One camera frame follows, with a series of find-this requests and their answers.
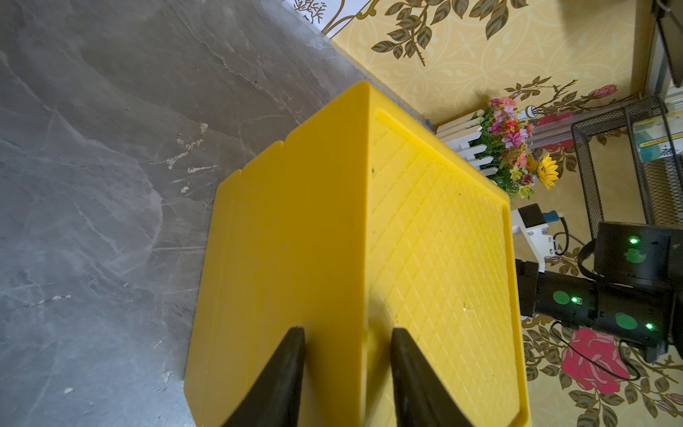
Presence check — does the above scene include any black wire mesh basket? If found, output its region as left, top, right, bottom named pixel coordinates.
left=571, top=97, right=682, bottom=238

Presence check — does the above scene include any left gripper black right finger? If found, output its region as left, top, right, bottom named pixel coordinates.
left=391, top=327, right=471, bottom=427

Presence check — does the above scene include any flower box white fence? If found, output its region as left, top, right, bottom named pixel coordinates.
left=436, top=97, right=560, bottom=199

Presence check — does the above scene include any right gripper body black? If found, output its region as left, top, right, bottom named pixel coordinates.
left=515, top=259, right=597, bottom=327

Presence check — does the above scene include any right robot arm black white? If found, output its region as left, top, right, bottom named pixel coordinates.
left=516, top=222, right=682, bottom=363

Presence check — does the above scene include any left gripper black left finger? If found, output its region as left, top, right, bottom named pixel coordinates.
left=223, top=327, right=306, bottom=426

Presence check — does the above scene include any yellow three-drawer cabinet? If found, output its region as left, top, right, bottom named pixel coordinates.
left=184, top=82, right=531, bottom=426

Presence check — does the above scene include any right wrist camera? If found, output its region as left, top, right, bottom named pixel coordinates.
left=510, top=204, right=567, bottom=273

